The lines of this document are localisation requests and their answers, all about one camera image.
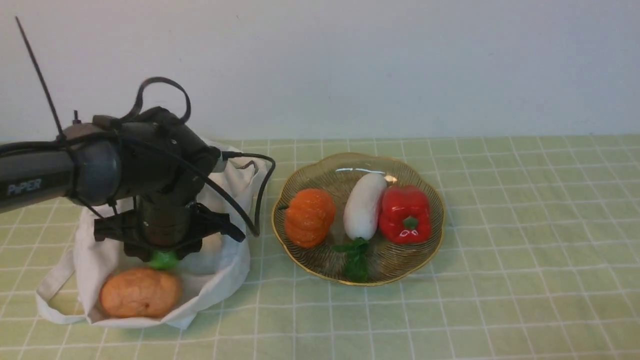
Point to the gold rimmed glass plate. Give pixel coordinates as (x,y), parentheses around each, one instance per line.
(338,174)

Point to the green cucumber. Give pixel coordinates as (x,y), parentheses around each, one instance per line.
(163,260)

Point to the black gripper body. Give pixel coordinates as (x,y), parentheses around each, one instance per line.
(150,228)

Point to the white radish with leaves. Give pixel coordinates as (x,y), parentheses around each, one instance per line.
(360,222)

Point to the orange pumpkin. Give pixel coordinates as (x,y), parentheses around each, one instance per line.
(309,217)

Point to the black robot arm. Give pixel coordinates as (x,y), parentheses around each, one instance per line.
(148,172)

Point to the white cloth tote bag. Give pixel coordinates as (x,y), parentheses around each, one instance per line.
(208,277)

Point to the green checkered tablecloth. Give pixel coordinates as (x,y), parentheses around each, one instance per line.
(540,261)

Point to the brown potato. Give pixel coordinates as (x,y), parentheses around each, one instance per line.
(140,293)

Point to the red bell pepper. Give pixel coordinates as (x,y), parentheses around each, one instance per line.
(405,216)

